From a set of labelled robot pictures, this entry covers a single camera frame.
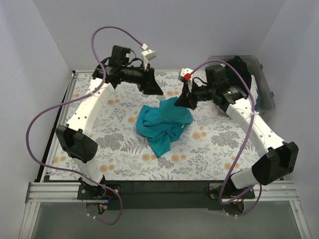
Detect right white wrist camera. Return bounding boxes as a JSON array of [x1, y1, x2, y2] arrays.
[[178, 68, 192, 85]]

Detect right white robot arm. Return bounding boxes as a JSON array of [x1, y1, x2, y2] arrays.
[[175, 60, 299, 198]]

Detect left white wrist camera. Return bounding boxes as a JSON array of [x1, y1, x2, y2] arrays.
[[141, 49, 157, 70]]

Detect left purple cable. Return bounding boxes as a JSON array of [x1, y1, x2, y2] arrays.
[[26, 26, 149, 226]]

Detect grey blue garment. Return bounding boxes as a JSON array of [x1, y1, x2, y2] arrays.
[[255, 85, 262, 111]]

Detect clear plastic storage bin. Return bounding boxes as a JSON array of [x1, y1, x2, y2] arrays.
[[208, 55, 275, 118]]

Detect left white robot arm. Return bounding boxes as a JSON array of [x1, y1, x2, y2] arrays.
[[56, 44, 163, 199]]

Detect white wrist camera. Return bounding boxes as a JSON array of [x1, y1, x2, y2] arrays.
[[178, 68, 192, 85], [141, 49, 157, 70]]

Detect aluminium frame rail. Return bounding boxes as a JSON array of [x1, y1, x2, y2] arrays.
[[19, 180, 311, 239]]

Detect white garment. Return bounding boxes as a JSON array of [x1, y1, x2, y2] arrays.
[[250, 75, 258, 104]]

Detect teal t shirt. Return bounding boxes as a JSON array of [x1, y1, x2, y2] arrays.
[[136, 97, 193, 158]]

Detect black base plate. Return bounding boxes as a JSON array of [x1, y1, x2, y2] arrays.
[[77, 183, 256, 211]]

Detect black t shirt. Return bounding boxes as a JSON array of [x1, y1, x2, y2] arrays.
[[224, 56, 252, 95]]

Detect floral patterned table mat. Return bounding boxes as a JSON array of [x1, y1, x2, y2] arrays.
[[48, 70, 285, 181]]

